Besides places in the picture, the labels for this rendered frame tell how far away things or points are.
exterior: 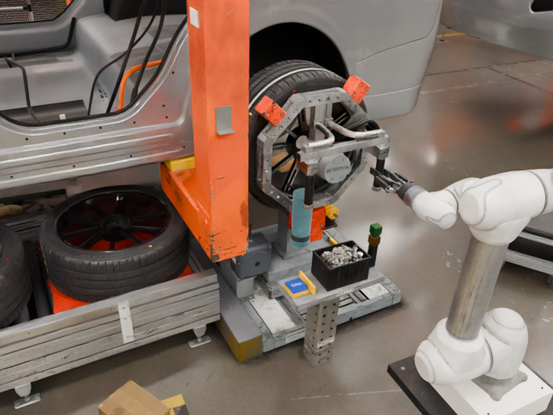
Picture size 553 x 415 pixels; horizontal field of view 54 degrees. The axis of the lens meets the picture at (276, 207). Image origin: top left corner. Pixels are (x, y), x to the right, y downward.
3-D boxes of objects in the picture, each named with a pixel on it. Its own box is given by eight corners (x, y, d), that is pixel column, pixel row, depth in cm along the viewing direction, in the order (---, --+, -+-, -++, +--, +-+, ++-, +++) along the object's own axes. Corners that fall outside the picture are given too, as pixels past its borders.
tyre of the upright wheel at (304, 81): (308, 198, 286) (363, 81, 265) (332, 221, 268) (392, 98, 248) (198, 177, 247) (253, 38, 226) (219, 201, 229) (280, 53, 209)
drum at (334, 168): (323, 160, 244) (326, 132, 236) (350, 181, 228) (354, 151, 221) (296, 166, 238) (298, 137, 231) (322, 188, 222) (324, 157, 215)
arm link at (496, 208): (485, 384, 179) (430, 404, 172) (456, 349, 191) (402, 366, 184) (560, 186, 136) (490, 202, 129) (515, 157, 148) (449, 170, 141)
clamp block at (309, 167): (306, 164, 214) (307, 151, 211) (318, 174, 207) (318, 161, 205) (295, 165, 212) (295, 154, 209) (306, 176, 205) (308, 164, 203)
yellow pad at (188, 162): (188, 155, 266) (188, 146, 263) (199, 167, 256) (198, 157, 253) (161, 160, 260) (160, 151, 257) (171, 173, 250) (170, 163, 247)
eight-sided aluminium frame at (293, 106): (355, 189, 263) (369, 81, 234) (363, 196, 258) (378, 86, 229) (255, 215, 240) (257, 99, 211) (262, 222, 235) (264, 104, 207)
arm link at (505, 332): (529, 372, 185) (546, 325, 173) (486, 388, 179) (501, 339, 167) (496, 340, 198) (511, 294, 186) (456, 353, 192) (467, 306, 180)
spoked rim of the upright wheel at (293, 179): (303, 184, 279) (345, 92, 263) (327, 205, 261) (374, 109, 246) (220, 165, 249) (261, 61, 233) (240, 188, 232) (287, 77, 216)
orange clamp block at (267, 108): (278, 107, 220) (265, 94, 214) (288, 114, 214) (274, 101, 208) (267, 120, 220) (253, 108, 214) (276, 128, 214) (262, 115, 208)
